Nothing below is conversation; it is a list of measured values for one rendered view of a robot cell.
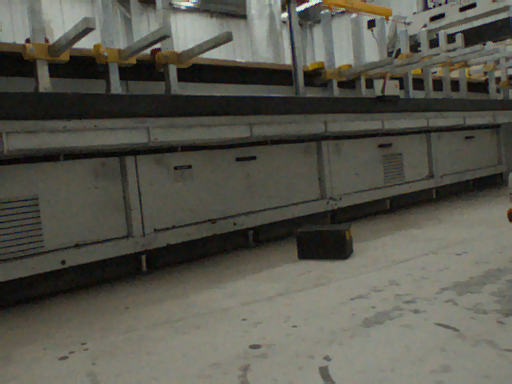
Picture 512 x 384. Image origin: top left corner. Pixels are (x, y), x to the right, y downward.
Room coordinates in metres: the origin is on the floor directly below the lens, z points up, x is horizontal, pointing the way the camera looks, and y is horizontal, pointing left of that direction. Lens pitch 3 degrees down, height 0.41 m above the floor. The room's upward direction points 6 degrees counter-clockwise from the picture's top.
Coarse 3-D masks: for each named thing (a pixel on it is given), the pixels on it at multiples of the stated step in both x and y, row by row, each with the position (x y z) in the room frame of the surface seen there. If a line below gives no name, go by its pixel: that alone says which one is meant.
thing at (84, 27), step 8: (80, 24) 1.26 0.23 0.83; (88, 24) 1.24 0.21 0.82; (72, 32) 1.31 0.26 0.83; (80, 32) 1.27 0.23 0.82; (88, 32) 1.28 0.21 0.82; (56, 40) 1.41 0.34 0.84; (64, 40) 1.36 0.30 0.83; (72, 40) 1.33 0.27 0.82; (80, 40) 1.34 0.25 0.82; (56, 48) 1.41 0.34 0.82; (64, 48) 1.40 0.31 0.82
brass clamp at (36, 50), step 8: (24, 48) 1.44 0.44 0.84; (32, 48) 1.43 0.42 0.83; (40, 48) 1.45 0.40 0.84; (48, 48) 1.46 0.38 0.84; (24, 56) 1.45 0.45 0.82; (32, 56) 1.44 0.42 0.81; (40, 56) 1.45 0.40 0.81; (48, 56) 1.46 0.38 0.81; (56, 56) 1.47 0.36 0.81; (64, 56) 1.49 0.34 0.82
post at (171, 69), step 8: (160, 0) 1.74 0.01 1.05; (160, 8) 1.75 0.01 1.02; (168, 8) 1.75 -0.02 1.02; (160, 16) 1.75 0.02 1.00; (168, 16) 1.75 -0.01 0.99; (160, 24) 1.75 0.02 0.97; (168, 24) 1.75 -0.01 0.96; (168, 40) 1.74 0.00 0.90; (168, 48) 1.74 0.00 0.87; (168, 72) 1.74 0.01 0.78; (168, 80) 1.74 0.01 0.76; (176, 80) 1.75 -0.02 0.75; (168, 88) 1.75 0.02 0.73; (176, 88) 1.75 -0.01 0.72
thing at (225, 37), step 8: (224, 32) 1.54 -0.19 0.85; (208, 40) 1.60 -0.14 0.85; (216, 40) 1.57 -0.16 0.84; (224, 40) 1.54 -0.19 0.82; (232, 40) 1.55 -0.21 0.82; (192, 48) 1.68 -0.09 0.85; (200, 48) 1.64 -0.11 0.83; (208, 48) 1.61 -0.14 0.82; (184, 56) 1.72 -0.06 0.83; (192, 56) 1.70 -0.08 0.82; (160, 72) 1.87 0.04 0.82
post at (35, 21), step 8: (32, 0) 1.45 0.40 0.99; (32, 8) 1.45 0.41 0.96; (40, 8) 1.46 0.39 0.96; (32, 16) 1.45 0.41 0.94; (40, 16) 1.46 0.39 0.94; (32, 24) 1.45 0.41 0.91; (40, 24) 1.46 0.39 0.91; (32, 32) 1.45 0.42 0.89; (40, 32) 1.46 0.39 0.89; (32, 40) 1.45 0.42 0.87; (40, 40) 1.46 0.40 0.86; (40, 64) 1.45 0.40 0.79; (40, 72) 1.45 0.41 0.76; (48, 72) 1.46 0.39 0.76; (40, 80) 1.45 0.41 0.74; (48, 80) 1.46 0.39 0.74
